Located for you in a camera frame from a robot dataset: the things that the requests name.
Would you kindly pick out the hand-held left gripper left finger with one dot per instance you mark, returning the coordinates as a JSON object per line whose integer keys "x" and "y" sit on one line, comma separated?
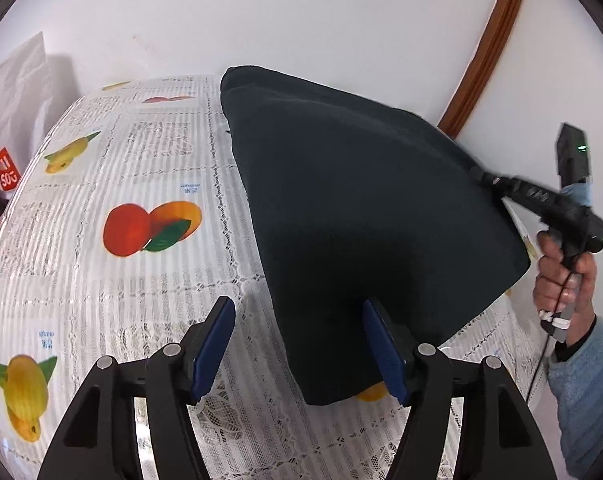
{"x": 214, "y": 350}

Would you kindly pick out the person's right hand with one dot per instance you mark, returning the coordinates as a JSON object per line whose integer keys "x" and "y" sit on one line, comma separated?
{"x": 547, "y": 280}

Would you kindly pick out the black garment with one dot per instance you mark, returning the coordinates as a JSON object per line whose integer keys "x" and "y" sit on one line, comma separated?
{"x": 361, "y": 220}

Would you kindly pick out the person's right forearm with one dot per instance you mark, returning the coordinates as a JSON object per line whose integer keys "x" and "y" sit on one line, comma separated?
{"x": 586, "y": 400}

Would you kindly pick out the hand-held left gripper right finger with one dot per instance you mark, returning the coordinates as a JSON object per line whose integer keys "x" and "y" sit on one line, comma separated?
{"x": 381, "y": 350}

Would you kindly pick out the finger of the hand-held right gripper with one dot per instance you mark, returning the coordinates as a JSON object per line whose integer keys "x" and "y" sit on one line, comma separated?
{"x": 516, "y": 189}

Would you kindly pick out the white plastic bag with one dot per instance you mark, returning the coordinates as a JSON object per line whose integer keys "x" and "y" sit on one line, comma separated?
{"x": 11, "y": 110}

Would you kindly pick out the fruit print tablecloth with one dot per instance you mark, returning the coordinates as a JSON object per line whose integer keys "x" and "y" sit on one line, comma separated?
{"x": 106, "y": 300}

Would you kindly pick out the wooden door frame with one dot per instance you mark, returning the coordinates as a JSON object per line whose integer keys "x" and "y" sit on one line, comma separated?
{"x": 486, "y": 55}

